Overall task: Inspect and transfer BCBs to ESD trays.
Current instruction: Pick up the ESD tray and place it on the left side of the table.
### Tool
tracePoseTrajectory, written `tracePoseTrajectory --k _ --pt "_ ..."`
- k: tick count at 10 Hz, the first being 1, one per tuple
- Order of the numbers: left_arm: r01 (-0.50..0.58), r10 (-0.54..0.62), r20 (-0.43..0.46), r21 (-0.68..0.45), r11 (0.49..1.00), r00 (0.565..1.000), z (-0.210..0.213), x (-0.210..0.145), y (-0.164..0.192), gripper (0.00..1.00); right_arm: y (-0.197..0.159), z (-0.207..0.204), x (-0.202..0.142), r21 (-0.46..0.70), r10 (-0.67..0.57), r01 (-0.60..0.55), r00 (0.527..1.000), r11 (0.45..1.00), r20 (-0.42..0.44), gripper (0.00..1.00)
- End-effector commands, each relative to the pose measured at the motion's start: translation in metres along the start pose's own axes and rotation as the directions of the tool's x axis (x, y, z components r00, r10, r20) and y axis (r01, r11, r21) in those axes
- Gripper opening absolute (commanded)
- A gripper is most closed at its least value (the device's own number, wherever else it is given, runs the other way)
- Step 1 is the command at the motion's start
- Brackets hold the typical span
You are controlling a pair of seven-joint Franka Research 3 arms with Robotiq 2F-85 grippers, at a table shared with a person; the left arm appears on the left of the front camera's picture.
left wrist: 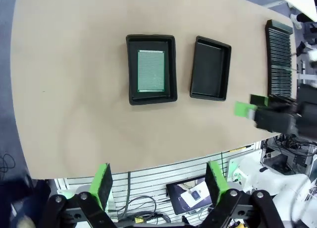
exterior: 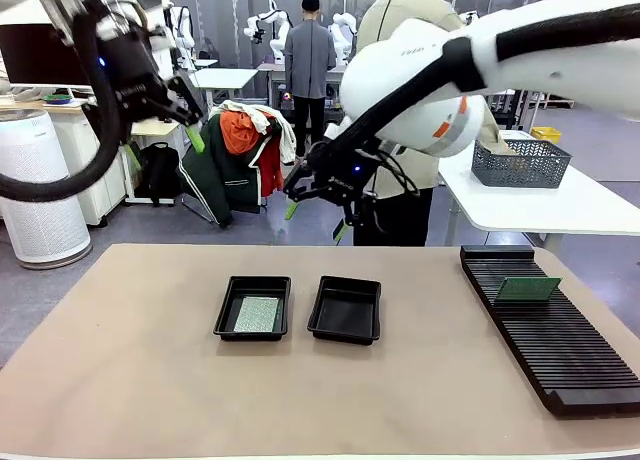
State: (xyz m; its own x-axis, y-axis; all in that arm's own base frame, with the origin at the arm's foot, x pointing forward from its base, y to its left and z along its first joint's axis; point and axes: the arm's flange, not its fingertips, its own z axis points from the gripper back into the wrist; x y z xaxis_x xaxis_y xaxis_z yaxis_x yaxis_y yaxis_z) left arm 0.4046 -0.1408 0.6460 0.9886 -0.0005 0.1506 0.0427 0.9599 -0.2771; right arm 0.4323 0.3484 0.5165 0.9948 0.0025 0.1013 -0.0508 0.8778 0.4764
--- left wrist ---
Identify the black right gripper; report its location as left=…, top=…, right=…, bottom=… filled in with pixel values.
left=234, top=85, right=317, bottom=139

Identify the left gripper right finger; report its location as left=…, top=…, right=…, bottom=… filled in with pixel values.
left=203, top=160, right=284, bottom=228

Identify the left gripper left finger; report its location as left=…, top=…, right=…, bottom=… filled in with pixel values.
left=37, top=163, right=117, bottom=228

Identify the black ESD tray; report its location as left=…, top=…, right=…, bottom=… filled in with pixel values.
left=125, top=34, right=178, bottom=106
left=189, top=35, right=232, bottom=102

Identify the black tablet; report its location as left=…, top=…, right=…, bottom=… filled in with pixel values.
left=165, top=174, right=214, bottom=216

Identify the white slatted base panel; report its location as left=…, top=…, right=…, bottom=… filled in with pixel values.
left=55, top=141, right=263, bottom=228

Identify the black slotted board rack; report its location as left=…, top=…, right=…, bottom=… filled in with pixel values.
left=265, top=19, right=294, bottom=100

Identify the white sneaker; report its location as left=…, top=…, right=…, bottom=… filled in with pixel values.
left=290, top=13, right=303, bottom=30

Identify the large white table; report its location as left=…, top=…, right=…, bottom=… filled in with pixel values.
left=272, top=0, right=317, bottom=22

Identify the grey cable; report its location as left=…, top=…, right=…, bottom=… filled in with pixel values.
left=108, top=172, right=159, bottom=215

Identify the black coiled cable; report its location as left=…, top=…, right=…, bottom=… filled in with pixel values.
left=116, top=212, right=179, bottom=223

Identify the aluminium frame with cables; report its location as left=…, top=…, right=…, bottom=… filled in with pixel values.
left=261, top=135, right=317, bottom=174

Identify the thin black floor cable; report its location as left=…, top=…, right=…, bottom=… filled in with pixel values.
left=0, top=152, right=15, bottom=174

